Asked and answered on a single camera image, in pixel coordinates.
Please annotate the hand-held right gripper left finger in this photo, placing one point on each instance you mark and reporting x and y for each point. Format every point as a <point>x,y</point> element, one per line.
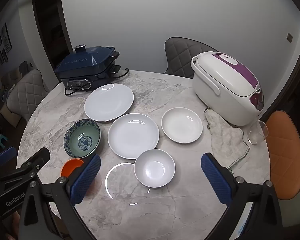
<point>86,177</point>

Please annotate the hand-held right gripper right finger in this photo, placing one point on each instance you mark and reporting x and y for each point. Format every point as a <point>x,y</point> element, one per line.
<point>216,180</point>

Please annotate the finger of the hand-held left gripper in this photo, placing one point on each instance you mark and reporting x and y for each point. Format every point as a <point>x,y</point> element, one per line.
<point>40,157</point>
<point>5,156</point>

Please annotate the orange bowl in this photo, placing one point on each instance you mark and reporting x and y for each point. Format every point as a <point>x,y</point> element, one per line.
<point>70,166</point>

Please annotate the blue patterned bowl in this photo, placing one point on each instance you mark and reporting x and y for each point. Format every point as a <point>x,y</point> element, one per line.
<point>82,138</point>

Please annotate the white bowl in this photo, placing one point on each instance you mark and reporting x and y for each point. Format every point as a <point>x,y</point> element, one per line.
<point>155,168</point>

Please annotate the medium white plate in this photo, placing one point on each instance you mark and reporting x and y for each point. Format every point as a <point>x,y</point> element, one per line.
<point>133,135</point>

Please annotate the small white plate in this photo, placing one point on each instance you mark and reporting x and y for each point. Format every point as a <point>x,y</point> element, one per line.
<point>181,125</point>

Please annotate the large white plate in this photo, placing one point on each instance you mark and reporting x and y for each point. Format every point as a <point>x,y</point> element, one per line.
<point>108,102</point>

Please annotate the blue plastic stool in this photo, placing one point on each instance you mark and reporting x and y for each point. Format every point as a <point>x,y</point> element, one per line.
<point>1,140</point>

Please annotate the white dish cloth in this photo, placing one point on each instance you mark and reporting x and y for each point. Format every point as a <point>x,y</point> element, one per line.
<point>227,140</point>

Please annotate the clear wine glass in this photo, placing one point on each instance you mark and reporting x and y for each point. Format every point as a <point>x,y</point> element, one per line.
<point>258,132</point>

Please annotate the beige quilted chair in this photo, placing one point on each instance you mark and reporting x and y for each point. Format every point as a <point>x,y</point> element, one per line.
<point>27,92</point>

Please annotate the orange chair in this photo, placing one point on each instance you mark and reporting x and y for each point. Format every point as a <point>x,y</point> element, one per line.
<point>284,150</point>

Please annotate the white purple rice cooker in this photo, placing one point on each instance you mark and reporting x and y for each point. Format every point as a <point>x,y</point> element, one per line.
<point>224,87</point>

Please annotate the navy electric grill pot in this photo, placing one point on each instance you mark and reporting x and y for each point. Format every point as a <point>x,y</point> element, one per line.
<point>85,65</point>

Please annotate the grey quilted chair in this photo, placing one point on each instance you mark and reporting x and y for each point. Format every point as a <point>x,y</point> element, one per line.
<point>182,55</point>

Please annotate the framed wall pictures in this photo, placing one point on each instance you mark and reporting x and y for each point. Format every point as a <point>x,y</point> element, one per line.
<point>3,42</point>

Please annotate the wall outlet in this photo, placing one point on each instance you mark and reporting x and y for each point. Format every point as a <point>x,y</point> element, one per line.
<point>289,37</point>

